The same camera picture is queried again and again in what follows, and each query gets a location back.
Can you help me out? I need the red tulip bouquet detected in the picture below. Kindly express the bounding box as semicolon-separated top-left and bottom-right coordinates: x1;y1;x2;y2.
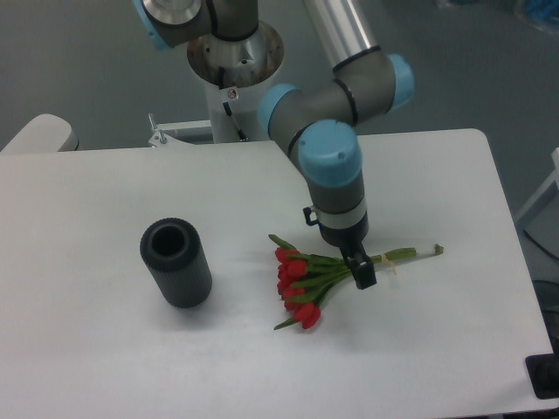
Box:
267;234;445;331

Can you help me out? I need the white pedestal base frame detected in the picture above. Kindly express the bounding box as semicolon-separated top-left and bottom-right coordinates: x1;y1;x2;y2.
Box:
147;112;274;147

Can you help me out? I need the white furniture leg right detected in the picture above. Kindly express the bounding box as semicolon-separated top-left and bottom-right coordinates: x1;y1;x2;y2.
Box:
514;148;558;230

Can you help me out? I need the black device at table edge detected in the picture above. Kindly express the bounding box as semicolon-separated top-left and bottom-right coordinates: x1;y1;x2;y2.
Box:
525;354;558;400

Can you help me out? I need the white chair armrest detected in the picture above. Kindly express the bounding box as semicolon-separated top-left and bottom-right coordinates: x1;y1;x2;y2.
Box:
1;113;79;155

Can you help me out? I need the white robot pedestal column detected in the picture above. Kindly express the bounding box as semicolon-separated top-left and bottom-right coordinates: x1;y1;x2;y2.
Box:
204;82;271;143

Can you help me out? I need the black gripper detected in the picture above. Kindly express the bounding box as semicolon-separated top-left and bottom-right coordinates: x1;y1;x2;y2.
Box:
318;212;376;290

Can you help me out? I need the dark grey ribbed vase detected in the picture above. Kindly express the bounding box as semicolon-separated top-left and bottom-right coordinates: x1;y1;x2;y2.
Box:
140;218;212;308

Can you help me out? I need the black cable on pedestal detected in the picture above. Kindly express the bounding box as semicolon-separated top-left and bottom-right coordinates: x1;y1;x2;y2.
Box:
222;101;249;142

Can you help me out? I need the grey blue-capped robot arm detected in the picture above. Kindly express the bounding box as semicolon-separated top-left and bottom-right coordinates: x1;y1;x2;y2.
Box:
135;1;415;289

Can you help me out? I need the clear container with blue items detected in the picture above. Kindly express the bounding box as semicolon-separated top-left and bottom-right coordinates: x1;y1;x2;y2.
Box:
514;0;558;33

